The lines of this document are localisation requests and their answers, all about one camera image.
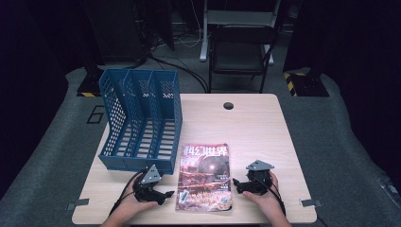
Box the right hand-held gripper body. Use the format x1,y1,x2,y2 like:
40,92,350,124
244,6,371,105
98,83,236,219
245,159,275,196

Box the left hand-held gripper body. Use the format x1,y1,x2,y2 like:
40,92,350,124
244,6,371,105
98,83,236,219
131,164,164,203

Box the magazine with reddish cover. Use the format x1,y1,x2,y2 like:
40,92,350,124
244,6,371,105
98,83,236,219
175,143,234,213

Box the blue three-slot file rack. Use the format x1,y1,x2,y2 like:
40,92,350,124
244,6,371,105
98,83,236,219
97,68,183,175

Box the person's right hand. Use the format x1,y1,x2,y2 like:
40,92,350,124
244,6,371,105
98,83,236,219
242,171,288,222

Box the person's left hand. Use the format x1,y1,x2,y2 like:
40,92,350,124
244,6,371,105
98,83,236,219
113,180,159,222

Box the black stand base yellow stripes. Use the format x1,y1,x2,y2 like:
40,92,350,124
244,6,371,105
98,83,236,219
76,64,106,98
283,69,330,98

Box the black folding chair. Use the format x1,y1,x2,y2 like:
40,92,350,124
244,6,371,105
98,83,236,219
207,24,279,95

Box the dark cabinet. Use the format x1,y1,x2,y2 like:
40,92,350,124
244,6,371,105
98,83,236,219
84,0,148,64

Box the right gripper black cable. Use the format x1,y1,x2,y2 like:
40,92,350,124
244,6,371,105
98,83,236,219
252,175,287,218

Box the grey metal table bracket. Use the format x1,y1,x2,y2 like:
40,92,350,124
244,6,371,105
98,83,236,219
65,198,91,212
299,198,323,208

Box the black floor cable bundle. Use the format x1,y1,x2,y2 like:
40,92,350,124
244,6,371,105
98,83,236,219
146,54,211,94

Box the white floor cable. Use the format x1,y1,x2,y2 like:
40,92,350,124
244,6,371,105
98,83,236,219
174,0,203,49

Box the white metal desk frame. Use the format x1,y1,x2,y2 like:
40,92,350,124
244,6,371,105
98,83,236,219
199,0,282,66

